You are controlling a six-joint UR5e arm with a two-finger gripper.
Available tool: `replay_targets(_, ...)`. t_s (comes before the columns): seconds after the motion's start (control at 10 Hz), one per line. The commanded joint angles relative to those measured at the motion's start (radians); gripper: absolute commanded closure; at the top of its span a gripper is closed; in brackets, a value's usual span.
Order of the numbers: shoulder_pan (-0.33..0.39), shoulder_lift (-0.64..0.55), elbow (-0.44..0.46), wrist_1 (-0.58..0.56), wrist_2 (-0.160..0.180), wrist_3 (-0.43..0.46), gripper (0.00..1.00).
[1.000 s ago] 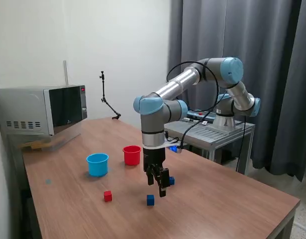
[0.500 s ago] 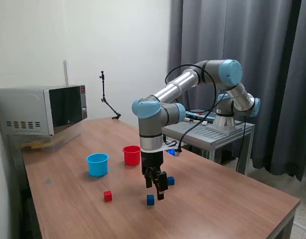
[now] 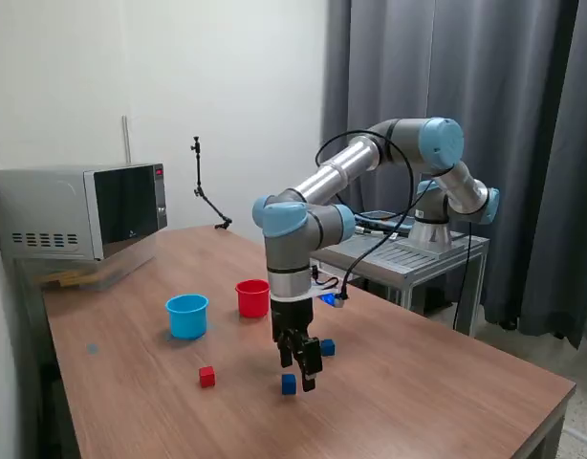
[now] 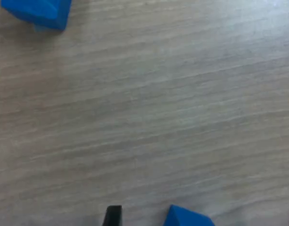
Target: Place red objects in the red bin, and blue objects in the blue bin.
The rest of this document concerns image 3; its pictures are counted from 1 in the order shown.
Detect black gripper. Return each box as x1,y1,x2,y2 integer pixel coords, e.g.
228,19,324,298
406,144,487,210
270,295,324,394

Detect red plastic cup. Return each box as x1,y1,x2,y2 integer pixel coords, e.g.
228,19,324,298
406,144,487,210
234,279,272,319

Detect blue plastic cup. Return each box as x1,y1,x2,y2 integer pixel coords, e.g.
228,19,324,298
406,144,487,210
164,294,210,341

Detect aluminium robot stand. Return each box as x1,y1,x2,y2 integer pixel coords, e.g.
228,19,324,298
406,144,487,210
308,224,490,339

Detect robot teach pendant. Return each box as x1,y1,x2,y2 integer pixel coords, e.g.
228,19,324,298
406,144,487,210
354,209,409,229

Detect wooden plank pieces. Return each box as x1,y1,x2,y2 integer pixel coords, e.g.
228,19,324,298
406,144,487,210
38,270,102,291

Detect silver microwave oven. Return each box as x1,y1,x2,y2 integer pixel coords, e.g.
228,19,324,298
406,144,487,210
0,162,169,263

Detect grey curtain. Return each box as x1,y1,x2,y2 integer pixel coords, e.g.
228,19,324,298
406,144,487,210
319,0,587,350

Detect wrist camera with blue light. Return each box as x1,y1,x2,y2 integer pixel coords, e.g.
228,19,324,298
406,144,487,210
319,289,351,310

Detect black pendant cable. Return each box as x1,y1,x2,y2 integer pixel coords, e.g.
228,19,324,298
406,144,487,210
354,223,395,238

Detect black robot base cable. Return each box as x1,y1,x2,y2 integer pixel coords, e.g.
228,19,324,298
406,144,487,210
449,222,472,331

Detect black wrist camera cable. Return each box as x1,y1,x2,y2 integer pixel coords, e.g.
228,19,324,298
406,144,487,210
315,129,416,293

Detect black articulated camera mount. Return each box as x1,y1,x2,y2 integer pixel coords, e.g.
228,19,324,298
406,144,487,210
188,136,233,230

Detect white floor cable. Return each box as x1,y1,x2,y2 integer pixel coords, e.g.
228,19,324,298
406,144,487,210
560,423,587,446

